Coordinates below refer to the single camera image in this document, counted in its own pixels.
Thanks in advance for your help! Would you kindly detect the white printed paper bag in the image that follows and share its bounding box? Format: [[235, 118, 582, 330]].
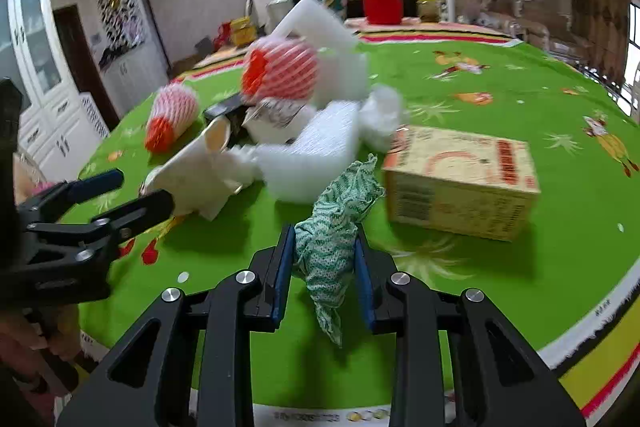
[[141, 98, 317, 223]]

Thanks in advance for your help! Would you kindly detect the small pink foam fruit net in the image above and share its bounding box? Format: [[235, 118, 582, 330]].
[[144, 83, 200, 154]]

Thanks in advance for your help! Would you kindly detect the green patterned wrapper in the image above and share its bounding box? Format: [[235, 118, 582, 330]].
[[294, 154, 385, 346]]

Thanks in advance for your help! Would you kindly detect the yellow cardboard box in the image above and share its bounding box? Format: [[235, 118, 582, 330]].
[[382, 126, 540, 242]]

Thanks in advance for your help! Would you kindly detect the black carton box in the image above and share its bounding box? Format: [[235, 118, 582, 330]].
[[203, 93, 250, 145]]

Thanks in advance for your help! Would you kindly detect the large pink foam fruit net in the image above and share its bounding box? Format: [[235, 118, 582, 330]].
[[240, 36, 319, 104]]

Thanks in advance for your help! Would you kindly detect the white L-shaped foam block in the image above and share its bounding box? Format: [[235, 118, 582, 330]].
[[231, 98, 359, 204]]

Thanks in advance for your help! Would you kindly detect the white square foam block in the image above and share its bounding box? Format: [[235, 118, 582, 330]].
[[271, 0, 358, 51]]

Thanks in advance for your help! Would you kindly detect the person left hand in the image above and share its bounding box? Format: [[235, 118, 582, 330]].
[[1, 305, 80, 366]]

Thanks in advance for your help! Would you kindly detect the white cabinet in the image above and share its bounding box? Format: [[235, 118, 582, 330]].
[[1, 0, 101, 181]]

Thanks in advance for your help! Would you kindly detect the green cartoon tablecloth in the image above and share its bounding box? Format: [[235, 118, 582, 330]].
[[65, 41, 639, 419]]

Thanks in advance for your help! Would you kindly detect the yellow lidded jar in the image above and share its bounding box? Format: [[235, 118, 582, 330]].
[[230, 16, 257, 48]]

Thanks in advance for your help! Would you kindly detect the white ceramic teapot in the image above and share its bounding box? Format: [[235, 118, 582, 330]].
[[266, 0, 294, 32]]

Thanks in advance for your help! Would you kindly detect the small glass jar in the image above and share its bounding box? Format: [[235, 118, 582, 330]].
[[416, 0, 440, 23]]

